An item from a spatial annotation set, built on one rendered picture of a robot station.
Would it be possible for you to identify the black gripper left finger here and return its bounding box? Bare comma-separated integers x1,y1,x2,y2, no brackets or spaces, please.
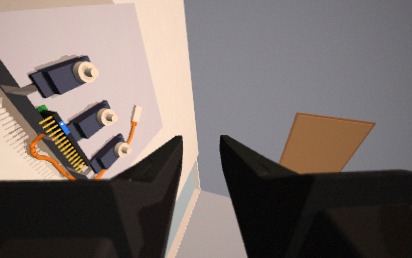
0,135,183,258

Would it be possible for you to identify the black pin header strip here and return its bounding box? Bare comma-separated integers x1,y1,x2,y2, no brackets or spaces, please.
36,105,92,166

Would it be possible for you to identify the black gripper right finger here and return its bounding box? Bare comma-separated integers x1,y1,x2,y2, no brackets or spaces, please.
219,135,412,258

